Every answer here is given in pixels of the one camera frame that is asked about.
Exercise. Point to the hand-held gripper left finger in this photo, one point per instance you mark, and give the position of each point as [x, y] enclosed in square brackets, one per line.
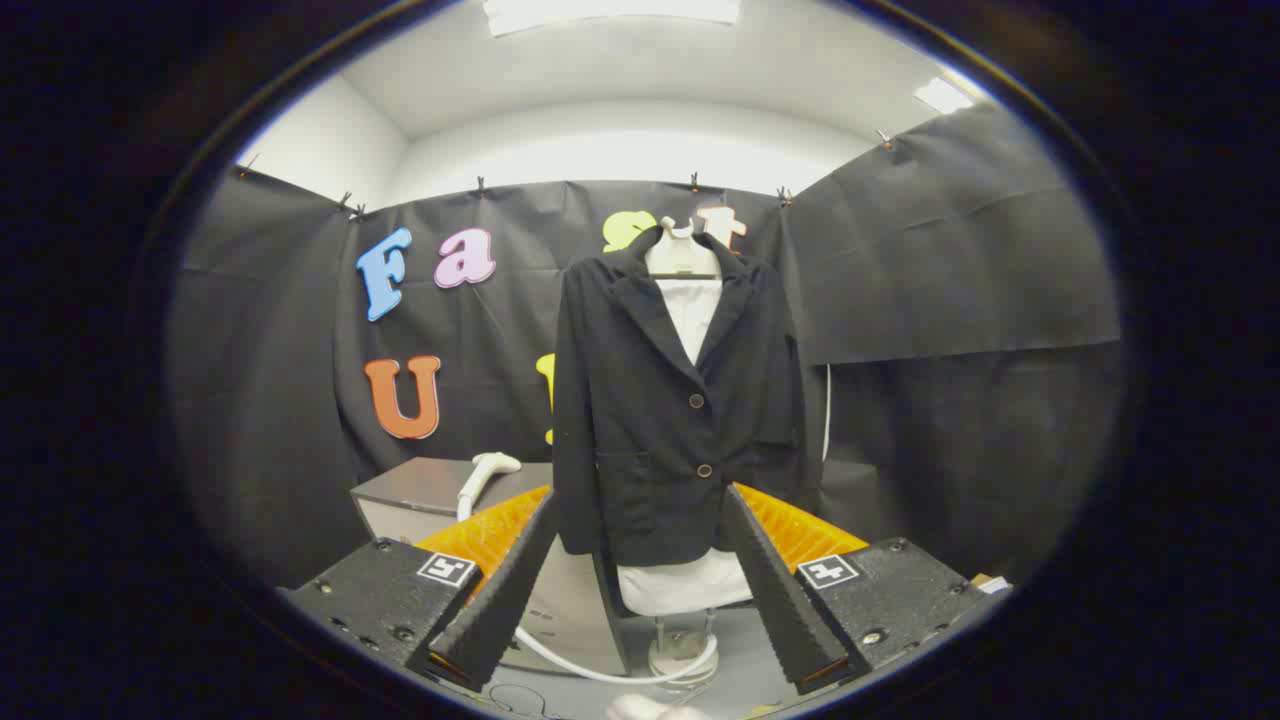
[505, 590]

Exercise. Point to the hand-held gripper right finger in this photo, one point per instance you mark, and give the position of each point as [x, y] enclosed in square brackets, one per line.
[775, 590]

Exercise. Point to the black jacket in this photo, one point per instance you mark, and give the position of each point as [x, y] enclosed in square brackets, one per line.
[640, 430]

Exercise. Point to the round mannequin stand base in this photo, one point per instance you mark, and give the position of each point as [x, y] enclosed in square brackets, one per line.
[680, 655]

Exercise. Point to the grey cabinet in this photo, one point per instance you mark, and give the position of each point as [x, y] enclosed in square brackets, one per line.
[430, 485]

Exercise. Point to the thin white pole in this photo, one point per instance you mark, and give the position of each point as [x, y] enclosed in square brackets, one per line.
[827, 410]

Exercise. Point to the cardboard box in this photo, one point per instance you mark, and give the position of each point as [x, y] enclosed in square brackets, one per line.
[990, 583]

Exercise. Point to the black backdrop cloth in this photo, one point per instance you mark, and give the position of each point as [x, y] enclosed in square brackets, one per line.
[280, 380]

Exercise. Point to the small ceiling light panel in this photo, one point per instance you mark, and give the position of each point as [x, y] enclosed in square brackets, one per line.
[942, 96]

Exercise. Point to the long ceiling light panel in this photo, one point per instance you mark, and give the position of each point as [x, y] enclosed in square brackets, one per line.
[610, 12]

